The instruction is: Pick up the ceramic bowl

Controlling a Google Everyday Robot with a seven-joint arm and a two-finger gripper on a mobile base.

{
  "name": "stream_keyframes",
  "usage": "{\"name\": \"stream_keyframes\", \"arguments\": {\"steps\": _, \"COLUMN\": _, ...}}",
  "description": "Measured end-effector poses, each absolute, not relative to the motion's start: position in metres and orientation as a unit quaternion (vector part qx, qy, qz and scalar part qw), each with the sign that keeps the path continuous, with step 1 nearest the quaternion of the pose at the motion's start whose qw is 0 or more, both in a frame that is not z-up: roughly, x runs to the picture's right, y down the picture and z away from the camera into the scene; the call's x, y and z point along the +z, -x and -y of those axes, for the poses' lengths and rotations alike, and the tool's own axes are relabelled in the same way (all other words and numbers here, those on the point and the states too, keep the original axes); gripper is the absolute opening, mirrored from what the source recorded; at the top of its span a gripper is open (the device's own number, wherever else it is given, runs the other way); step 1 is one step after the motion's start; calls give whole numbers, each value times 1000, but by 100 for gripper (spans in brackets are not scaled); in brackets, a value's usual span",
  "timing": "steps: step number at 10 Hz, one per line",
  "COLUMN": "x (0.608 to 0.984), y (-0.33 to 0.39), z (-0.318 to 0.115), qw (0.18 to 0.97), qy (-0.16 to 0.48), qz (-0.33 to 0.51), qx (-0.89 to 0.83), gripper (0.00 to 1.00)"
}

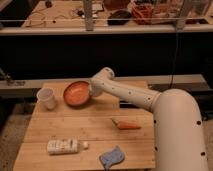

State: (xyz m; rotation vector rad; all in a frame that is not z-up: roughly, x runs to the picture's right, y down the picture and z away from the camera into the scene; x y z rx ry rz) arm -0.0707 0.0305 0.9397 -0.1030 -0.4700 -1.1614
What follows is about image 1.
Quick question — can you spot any orange ceramic bowl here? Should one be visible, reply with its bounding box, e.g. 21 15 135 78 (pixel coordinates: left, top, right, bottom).
63 81 90 107

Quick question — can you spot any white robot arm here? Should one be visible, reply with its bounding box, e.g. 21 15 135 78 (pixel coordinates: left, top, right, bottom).
90 67 209 171

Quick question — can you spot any dark bowl on bench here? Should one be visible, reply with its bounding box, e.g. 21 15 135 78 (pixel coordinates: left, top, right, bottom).
107 10 131 26

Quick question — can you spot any orange carrot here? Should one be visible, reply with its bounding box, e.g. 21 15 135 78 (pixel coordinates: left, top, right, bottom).
112 119 140 130

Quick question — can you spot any translucent plastic cup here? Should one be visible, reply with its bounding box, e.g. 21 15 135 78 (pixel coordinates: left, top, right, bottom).
37 88 56 110

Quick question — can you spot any blue cloth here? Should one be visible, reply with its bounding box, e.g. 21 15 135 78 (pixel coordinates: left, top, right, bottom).
99 146 125 171

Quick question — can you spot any white plastic bottle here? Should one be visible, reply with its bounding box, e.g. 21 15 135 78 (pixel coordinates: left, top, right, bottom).
47 139 89 155

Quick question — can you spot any orange crate on bench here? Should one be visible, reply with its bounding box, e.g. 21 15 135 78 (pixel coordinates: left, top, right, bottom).
131 4 152 25

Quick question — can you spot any grey metal post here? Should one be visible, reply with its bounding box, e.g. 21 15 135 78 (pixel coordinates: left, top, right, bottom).
83 0 93 31
175 0 192 30

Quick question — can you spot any black hanging cable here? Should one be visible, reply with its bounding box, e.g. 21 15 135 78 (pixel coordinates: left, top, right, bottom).
169 29 180 90

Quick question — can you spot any grey metal post right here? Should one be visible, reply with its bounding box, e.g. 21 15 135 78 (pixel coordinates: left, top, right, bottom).
175 0 192 30

